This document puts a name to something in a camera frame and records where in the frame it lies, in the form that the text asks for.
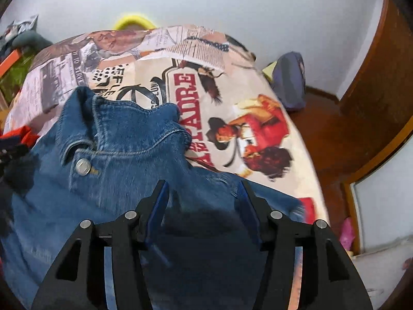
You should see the blue denim jacket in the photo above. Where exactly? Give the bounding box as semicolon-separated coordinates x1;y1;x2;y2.
0;85;306;310

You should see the pink croc shoe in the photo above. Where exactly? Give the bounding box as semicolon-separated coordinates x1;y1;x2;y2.
339;218;355;252

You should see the white mini fridge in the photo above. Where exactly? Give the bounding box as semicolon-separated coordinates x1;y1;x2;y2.
352;242;412;309

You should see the red folded cloth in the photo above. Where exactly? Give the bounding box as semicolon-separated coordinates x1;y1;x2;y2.
0;125;39;149

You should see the newspaper print bed quilt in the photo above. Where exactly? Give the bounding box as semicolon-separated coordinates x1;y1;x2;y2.
2;25;328;219

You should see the brown wooden door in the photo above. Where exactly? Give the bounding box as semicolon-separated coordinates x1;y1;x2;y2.
340;0;412;173

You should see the grey purple backpack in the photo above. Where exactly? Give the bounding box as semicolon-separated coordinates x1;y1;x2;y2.
270;52;306;112

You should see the green patterned box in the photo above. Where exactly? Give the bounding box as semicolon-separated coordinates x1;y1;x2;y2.
1;50;35;105

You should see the orange flat box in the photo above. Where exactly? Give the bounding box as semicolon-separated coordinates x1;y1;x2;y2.
0;49;22;77

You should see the grey green plush toy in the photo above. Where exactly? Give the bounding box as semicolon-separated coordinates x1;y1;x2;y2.
11;30;52;52

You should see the yellow round hoop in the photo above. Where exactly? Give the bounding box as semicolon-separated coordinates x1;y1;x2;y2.
113;14;157;30

